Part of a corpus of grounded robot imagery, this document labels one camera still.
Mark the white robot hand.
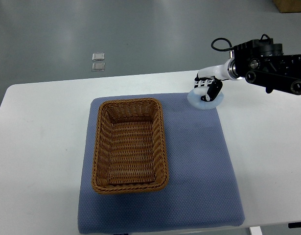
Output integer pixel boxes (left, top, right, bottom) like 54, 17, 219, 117
194, 64, 230, 101

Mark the cardboard box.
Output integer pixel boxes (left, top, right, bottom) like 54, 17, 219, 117
273, 0, 301, 13

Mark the upper silver floor plate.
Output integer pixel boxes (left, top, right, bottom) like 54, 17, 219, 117
92, 52, 105, 61

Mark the brown wicker basket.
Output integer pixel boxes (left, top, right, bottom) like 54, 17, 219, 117
91, 98, 169, 194

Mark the light blue plush toy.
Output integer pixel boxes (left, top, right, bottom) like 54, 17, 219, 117
187, 87, 224, 110

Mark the blue quilted mat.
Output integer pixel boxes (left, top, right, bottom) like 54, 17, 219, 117
78, 93, 245, 234

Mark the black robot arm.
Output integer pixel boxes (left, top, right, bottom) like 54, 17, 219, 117
194, 34, 301, 102

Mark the lower silver floor plate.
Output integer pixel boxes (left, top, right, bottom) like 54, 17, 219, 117
92, 62, 105, 71

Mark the silver floor plate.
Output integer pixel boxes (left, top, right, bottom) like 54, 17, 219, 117
92, 52, 105, 61
92, 62, 105, 71

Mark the white table leg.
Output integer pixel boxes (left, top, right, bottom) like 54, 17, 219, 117
249, 226, 263, 235

